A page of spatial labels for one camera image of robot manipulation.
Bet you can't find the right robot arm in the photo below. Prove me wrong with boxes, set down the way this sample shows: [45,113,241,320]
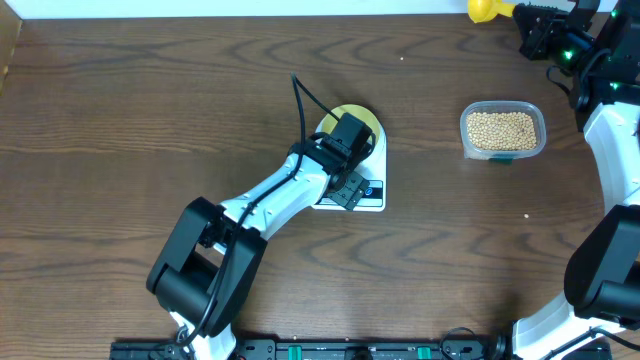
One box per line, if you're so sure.
[503,0,639,359]

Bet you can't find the yellow bowl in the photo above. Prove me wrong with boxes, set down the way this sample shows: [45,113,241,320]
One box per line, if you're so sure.
[316,104,381,139]

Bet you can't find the yellow measuring scoop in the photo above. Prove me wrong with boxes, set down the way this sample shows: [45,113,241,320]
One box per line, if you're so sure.
[467,0,516,23]

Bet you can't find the wooden side panel left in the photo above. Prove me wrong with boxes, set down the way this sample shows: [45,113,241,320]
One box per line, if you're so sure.
[0,0,23,89]

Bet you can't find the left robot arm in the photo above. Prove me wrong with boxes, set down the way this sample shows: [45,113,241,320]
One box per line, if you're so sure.
[146,111,383,359]

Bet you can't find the clear plastic container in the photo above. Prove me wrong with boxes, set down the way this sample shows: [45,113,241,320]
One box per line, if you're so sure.
[460,101,547,162]

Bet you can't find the white digital kitchen scale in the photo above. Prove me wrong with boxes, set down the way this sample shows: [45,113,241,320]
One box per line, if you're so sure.
[309,117,388,213]

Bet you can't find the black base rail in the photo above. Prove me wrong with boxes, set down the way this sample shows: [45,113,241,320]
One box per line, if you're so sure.
[108,339,495,360]

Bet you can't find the soybeans in container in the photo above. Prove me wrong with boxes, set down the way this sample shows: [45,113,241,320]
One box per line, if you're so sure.
[466,112,537,151]

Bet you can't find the green tape strip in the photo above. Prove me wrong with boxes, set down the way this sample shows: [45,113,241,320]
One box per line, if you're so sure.
[488,157,513,165]

